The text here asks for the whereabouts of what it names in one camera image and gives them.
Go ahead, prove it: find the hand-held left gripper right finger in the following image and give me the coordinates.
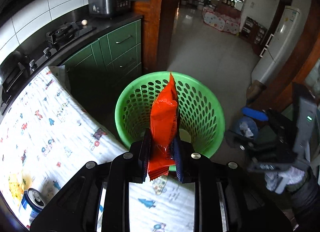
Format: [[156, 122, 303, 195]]
[[172, 135, 293, 232]]

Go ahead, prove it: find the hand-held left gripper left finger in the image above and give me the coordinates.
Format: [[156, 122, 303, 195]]
[[30, 128, 151, 232]]

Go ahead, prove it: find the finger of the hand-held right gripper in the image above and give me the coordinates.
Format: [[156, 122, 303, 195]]
[[225, 131, 253, 151], [241, 106, 270, 122]]

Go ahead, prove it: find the orange-red snack packet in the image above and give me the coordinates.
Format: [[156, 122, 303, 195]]
[[148, 72, 179, 181]]

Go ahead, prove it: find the green perforated plastic basket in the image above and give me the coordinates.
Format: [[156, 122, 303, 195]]
[[114, 71, 225, 158]]

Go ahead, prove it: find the blue white drink can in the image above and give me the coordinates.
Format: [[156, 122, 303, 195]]
[[19, 188, 47, 224]]

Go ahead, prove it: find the yellow snack packet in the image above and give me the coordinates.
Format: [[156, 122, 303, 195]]
[[7, 172, 28, 204]]

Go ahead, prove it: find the person's right forearm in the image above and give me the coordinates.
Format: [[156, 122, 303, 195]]
[[291, 169, 320, 224]]

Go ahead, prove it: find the person's right hand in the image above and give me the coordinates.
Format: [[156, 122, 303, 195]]
[[265, 166, 308, 194]]

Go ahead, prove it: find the white refrigerator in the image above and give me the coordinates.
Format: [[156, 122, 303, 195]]
[[251, 5, 302, 85]]

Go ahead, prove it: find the dark shoe rack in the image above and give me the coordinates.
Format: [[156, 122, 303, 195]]
[[239, 17, 268, 55]]

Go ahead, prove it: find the pink dotted play tent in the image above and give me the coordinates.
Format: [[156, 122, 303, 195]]
[[202, 9, 242, 34]]

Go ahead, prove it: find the white printed blanket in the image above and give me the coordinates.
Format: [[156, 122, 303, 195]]
[[0, 65, 195, 232]]

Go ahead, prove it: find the green kitchen cabinet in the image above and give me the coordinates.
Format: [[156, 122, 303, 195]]
[[61, 19, 143, 97]]

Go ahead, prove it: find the wooden glass door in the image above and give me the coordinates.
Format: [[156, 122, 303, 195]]
[[110, 0, 187, 73]]

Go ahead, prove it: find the black gas stove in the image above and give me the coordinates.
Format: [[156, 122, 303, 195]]
[[15, 22, 97, 72]]

